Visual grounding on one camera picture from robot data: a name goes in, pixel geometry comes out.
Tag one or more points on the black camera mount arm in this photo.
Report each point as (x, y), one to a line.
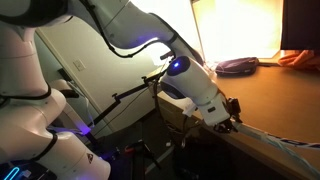
(123, 96)

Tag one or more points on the black tripod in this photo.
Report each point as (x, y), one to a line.
(141, 160)

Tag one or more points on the orange cloth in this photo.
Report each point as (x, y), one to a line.
(300, 60)

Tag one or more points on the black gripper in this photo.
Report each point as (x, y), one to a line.
(226, 126)

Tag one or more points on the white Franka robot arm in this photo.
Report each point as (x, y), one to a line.
(33, 110)

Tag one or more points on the black computer monitor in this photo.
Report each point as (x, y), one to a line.
(300, 23)

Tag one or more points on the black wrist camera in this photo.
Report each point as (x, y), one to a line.
(234, 107)

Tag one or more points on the dark zip pouch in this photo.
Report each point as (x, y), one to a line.
(237, 66)

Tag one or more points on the white wall light switch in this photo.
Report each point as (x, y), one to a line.
(79, 65)

